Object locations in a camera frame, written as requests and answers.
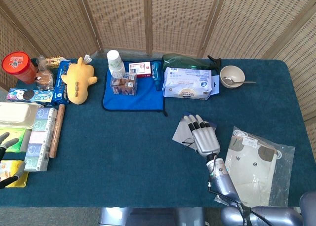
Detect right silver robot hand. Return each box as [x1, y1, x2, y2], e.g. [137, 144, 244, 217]
[185, 114, 221, 157]

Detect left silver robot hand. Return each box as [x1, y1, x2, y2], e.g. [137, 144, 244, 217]
[0, 131, 27, 189]

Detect black thin-frame glasses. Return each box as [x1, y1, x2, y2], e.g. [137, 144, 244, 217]
[182, 136, 198, 150]

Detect green tissue pack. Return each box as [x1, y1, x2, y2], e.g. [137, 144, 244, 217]
[0, 127, 32, 153]

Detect yellow snack bag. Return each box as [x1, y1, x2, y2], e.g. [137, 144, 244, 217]
[0, 160, 29, 188]

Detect pastel pocket tissue multipack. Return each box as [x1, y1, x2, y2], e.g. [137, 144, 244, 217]
[23, 107, 58, 172]

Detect white clamshell food box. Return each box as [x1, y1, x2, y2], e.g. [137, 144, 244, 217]
[0, 102, 40, 130]

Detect wooden rolling pin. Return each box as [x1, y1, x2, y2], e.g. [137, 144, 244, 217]
[48, 104, 66, 159]

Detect blue sandwich cookie box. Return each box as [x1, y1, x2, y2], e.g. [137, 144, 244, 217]
[6, 87, 55, 107]

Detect clear bag with white garment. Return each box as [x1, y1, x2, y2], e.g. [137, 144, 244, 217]
[214, 126, 296, 208]

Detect white and blue tissue pack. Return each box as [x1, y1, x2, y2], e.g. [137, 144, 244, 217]
[161, 67, 213, 101]

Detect bagged brown pastry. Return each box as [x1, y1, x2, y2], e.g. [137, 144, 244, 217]
[34, 55, 55, 91]

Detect metal spoon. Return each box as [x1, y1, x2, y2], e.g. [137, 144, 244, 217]
[223, 76, 257, 85]

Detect dark blue snack box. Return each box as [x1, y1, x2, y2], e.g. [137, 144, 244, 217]
[52, 60, 72, 106]

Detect beige bowl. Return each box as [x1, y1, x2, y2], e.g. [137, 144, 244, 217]
[220, 65, 246, 89]

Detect red lidded canister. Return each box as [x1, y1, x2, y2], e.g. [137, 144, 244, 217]
[1, 51, 38, 84]

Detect blue cloth with black trim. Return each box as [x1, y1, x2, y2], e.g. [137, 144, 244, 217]
[102, 60, 168, 117]

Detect yellow plush toy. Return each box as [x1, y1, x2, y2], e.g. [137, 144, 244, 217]
[61, 55, 98, 105]

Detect small yellow patterned box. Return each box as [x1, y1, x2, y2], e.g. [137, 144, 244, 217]
[45, 56, 67, 69]

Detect grey robot torso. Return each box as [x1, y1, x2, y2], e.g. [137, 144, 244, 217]
[98, 207, 207, 226]

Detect teal fabric table cover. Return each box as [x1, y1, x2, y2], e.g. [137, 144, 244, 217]
[0, 58, 311, 208]

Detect red and white carton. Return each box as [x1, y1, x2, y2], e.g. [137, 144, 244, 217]
[128, 61, 153, 78]

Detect clear coffee capsule box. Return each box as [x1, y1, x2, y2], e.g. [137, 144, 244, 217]
[109, 72, 138, 96]

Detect white paper cup stack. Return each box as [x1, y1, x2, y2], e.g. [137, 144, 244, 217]
[106, 49, 126, 77]

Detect woven rattan folding screen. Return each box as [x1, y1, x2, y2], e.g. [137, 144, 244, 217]
[0, 0, 316, 120]

